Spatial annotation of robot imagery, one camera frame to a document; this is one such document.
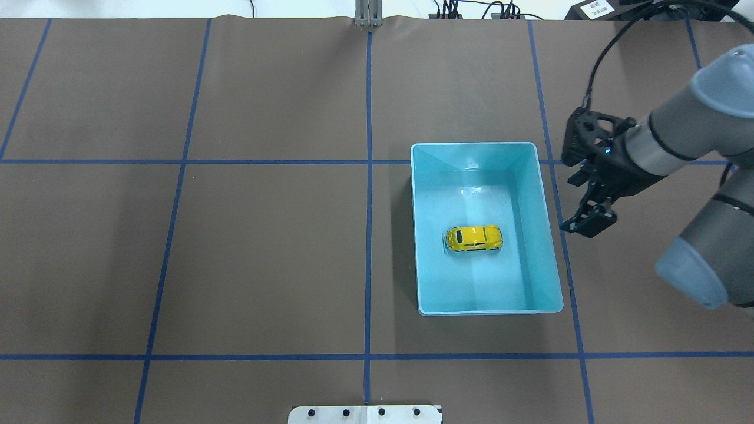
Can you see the teal plastic bin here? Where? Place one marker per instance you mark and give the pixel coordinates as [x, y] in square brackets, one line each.
[478, 184]

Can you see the aluminium frame post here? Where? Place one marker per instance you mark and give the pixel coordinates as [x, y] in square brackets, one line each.
[369, 13]

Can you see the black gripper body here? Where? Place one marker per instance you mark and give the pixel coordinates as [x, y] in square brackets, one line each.
[617, 171]

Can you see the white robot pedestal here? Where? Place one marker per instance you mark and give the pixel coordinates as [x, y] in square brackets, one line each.
[367, 414]

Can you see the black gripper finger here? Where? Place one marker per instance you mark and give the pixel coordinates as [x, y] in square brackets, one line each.
[591, 194]
[595, 218]

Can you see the yellow beetle toy car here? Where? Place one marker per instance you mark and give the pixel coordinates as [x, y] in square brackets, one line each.
[473, 238]

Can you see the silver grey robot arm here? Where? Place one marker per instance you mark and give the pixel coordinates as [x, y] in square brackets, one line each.
[710, 261]

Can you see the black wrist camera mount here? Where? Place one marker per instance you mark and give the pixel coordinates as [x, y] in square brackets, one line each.
[588, 133]

